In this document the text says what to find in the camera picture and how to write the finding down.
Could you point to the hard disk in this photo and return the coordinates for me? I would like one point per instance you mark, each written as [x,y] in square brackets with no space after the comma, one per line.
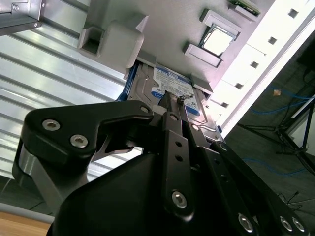
[169,81]

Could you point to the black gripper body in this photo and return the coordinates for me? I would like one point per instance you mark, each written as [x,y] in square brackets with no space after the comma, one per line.
[118,201]

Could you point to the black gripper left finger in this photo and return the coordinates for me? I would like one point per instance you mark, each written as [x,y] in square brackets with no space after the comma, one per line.
[73,118]

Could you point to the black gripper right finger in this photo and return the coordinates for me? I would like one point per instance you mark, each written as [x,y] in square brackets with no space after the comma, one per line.
[246,186]

